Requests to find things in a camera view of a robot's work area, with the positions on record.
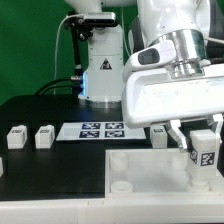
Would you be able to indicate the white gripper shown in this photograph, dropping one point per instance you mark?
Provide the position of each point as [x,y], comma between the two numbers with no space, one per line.
[153,97]

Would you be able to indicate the white square tabletop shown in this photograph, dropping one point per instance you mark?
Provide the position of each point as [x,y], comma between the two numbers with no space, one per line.
[153,172]

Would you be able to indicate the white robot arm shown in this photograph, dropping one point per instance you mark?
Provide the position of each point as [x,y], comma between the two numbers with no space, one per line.
[150,57]

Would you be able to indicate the white U-shaped obstacle fence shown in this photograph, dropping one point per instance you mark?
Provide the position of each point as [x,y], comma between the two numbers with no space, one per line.
[111,211]

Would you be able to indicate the AprilTag base sheet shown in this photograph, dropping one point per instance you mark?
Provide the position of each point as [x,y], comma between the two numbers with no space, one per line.
[98,131]

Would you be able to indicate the white part at left edge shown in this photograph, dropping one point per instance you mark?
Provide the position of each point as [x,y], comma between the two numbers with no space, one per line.
[1,167]

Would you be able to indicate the camera on black stand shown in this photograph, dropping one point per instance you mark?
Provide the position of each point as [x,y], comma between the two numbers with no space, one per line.
[81,27]

